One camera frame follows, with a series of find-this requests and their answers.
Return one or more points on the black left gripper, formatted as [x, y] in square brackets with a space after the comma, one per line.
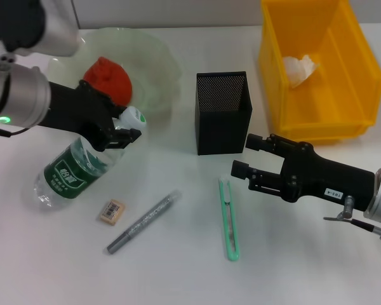
[79, 111]

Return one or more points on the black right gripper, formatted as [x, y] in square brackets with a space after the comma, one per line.
[320, 178]

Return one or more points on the red-orange plush orange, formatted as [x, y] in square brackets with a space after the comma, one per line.
[114, 79]

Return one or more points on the green utility knife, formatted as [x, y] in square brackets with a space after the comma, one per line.
[230, 222]

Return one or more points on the clear water bottle green label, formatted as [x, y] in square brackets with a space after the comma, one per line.
[63, 178]

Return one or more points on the white paper ball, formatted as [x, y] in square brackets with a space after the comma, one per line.
[298, 70]

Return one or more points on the black mesh pen holder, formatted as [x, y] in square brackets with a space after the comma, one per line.
[222, 133]

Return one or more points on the green glass fruit plate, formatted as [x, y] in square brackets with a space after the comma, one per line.
[155, 63]

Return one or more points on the beige eraser with barcode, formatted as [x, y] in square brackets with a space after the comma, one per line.
[111, 212]

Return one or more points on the silver glitter pen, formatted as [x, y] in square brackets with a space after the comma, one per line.
[143, 222]

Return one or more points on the yellow plastic bin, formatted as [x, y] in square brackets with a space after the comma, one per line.
[336, 105]

